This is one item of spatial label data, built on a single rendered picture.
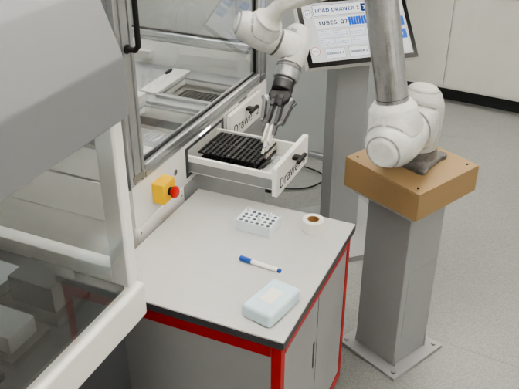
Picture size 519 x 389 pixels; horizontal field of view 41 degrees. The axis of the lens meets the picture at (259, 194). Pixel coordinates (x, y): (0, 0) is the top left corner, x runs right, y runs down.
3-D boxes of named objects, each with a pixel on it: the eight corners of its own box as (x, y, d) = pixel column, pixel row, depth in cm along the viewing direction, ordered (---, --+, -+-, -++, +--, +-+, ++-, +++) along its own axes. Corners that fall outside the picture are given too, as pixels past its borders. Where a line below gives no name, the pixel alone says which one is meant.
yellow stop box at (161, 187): (178, 195, 229) (176, 176, 225) (166, 206, 223) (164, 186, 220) (164, 192, 231) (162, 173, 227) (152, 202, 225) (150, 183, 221)
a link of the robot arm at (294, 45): (294, 75, 255) (263, 59, 250) (306, 36, 258) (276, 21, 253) (309, 69, 245) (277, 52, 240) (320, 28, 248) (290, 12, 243)
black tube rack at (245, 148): (276, 158, 253) (276, 142, 249) (256, 180, 239) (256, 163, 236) (221, 147, 260) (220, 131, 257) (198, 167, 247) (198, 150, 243)
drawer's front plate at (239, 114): (261, 114, 291) (262, 89, 285) (231, 143, 268) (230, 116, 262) (257, 113, 291) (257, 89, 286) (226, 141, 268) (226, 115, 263)
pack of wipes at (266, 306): (273, 288, 200) (273, 275, 197) (300, 300, 195) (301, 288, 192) (241, 316, 189) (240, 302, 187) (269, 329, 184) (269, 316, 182)
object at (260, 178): (301, 158, 253) (301, 143, 250) (273, 191, 233) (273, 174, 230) (202, 139, 267) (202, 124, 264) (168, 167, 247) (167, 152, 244)
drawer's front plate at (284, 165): (307, 161, 255) (308, 133, 249) (276, 198, 232) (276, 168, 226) (303, 160, 255) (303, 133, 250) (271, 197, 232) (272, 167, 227)
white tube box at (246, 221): (280, 225, 228) (281, 215, 226) (269, 238, 221) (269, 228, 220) (246, 217, 233) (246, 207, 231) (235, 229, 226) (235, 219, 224)
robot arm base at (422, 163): (452, 153, 250) (456, 139, 247) (423, 176, 235) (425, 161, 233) (408, 137, 260) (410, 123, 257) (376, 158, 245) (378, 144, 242)
